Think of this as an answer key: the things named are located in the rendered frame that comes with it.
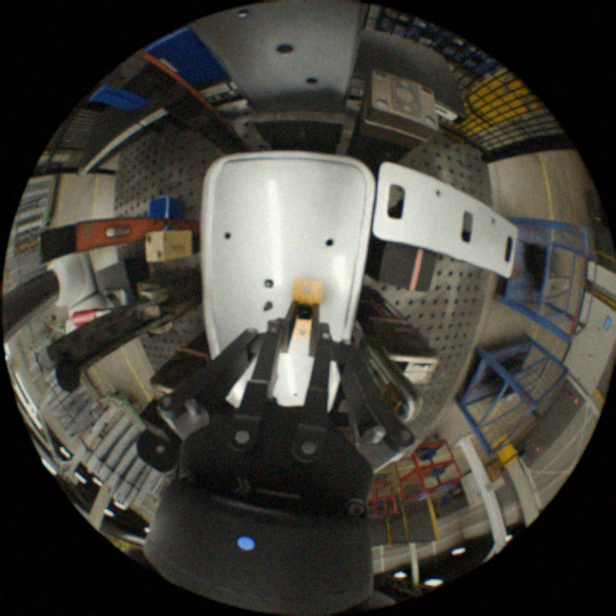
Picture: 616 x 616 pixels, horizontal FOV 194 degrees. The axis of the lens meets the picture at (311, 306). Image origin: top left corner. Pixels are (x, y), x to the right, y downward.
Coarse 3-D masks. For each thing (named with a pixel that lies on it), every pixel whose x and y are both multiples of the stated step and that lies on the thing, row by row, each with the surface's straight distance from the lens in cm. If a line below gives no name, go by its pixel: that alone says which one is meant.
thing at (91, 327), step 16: (128, 304) 25; (144, 304) 24; (96, 320) 23; (112, 320) 23; (128, 320) 25; (144, 320) 27; (160, 320) 26; (64, 336) 24; (80, 336) 22; (96, 336) 24; (112, 336) 24; (128, 336) 24; (48, 352) 22; (64, 352) 23; (80, 352) 24; (96, 352) 24; (112, 352) 24; (64, 368) 20; (80, 368) 23; (64, 384) 20
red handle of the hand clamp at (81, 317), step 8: (160, 304) 26; (80, 312) 32; (88, 312) 31; (96, 312) 30; (104, 312) 29; (144, 312) 26; (152, 312) 26; (160, 312) 26; (72, 320) 33; (80, 320) 32; (88, 320) 31
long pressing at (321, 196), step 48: (240, 192) 25; (288, 192) 23; (336, 192) 23; (240, 240) 24; (288, 240) 22; (336, 240) 22; (240, 288) 25; (288, 288) 23; (336, 288) 23; (336, 336) 25; (240, 384) 35; (288, 384) 32; (336, 384) 32
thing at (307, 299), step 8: (296, 280) 22; (304, 280) 22; (312, 280) 22; (296, 288) 22; (312, 288) 22; (320, 288) 22; (296, 296) 23; (304, 296) 22; (312, 296) 22; (320, 296) 22; (304, 304) 23; (312, 304) 23; (320, 304) 23; (304, 320) 24; (296, 328) 24; (304, 328) 24; (296, 336) 25; (304, 336) 25
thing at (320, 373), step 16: (320, 336) 15; (320, 352) 13; (320, 368) 12; (320, 384) 11; (304, 400) 9; (320, 400) 9; (304, 416) 9; (320, 416) 9; (304, 432) 8; (320, 432) 8; (304, 448) 7; (320, 448) 8; (304, 464) 8
